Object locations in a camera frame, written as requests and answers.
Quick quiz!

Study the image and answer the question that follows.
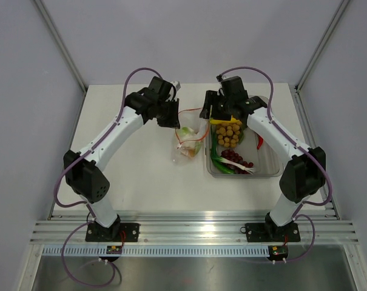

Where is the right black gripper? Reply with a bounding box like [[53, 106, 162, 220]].
[[200, 90, 234, 121]]

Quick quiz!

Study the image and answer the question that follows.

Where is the yellow banana bunch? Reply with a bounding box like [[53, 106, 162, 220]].
[[209, 116, 240, 125]]

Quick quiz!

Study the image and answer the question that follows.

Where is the clear zip top bag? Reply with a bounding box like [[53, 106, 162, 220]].
[[172, 107, 209, 165]]

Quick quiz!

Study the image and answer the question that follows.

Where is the white cauliflower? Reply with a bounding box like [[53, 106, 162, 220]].
[[175, 127, 202, 153]]

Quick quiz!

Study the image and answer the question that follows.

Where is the orange yellow pepper cluster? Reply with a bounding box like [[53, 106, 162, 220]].
[[180, 148, 197, 158]]

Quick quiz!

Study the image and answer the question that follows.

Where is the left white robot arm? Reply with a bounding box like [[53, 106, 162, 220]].
[[63, 76, 180, 242]]

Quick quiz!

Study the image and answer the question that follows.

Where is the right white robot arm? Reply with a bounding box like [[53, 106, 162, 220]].
[[200, 76, 329, 242]]

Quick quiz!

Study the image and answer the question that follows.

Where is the clear plastic food bin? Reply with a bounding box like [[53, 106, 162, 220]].
[[203, 95, 285, 179]]

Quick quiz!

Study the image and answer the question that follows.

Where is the brown longan cluster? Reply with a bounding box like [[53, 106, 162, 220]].
[[215, 121, 242, 149]]

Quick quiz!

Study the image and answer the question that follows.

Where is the red grape bunch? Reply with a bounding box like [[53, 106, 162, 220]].
[[220, 149, 256, 175]]

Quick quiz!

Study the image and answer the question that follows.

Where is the red chili pepper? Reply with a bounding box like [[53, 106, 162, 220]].
[[257, 135, 264, 150]]

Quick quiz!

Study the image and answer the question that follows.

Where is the green chili pepper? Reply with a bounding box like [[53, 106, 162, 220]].
[[211, 157, 235, 175]]

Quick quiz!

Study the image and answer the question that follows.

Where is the left small circuit board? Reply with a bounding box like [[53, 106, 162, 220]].
[[106, 246, 123, 255]]

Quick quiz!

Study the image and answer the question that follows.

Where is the small circuit board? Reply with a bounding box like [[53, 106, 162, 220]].
[[269, 246, 288, 258], [106, 246, 123, 255]]

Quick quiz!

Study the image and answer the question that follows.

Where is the right small circuit board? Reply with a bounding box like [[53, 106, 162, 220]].
[[269, 246, 288, 258]]

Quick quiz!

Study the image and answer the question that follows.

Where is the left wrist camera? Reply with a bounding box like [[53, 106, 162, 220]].
[[171, 81, 181, 91]]

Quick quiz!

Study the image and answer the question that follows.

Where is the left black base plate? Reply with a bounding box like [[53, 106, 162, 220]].
[[85, 216, 140, 243]]

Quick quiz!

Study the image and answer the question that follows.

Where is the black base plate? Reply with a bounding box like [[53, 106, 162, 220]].
[[240, 222, 301, 243], [85, 216, 140, 243]]

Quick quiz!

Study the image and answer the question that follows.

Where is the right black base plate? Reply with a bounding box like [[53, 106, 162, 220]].
[[240, 222, 301, 243]]

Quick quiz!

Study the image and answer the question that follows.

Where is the aluminium rail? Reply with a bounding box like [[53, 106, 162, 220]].
[[30, 207, 359, 245]]

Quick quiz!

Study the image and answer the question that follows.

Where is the right frame post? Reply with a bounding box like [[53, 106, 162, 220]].
[[295, 0, 352, 93]]

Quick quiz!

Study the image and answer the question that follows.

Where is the frame post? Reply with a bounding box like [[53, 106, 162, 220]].
[[32, 0, 88, 96], [295, 0, 352, 93]]

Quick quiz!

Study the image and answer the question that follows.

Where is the left frame post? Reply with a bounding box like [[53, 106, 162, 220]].
[[32, 0, 88, 96]]

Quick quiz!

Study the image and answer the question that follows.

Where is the white slotted cable duct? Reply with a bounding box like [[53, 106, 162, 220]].
[[42, 245, 270, 258]]

